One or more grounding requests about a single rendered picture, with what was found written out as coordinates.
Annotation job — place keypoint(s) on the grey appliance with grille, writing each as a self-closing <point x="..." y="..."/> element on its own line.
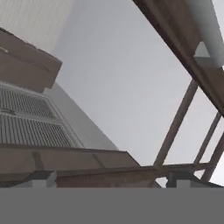
<point x="35" y="128"/>

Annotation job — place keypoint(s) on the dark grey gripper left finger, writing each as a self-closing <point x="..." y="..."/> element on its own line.
<point x="39" y="176"/>

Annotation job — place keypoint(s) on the brown panelled cabinet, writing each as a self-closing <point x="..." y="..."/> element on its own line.
<point x="75" y="163"/>

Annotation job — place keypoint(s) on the brown wooden bar frame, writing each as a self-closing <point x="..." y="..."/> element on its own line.
<point x="178" y="119"/>

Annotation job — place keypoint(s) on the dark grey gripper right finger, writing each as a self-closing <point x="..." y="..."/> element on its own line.
<point x="172" y="178"/>

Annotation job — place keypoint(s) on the brown wall cabinet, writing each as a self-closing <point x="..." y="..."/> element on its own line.
<point x="26" y="68"/>

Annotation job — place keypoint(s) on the brown cabinet door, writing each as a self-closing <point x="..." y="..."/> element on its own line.
<point x="172" y="26"/>

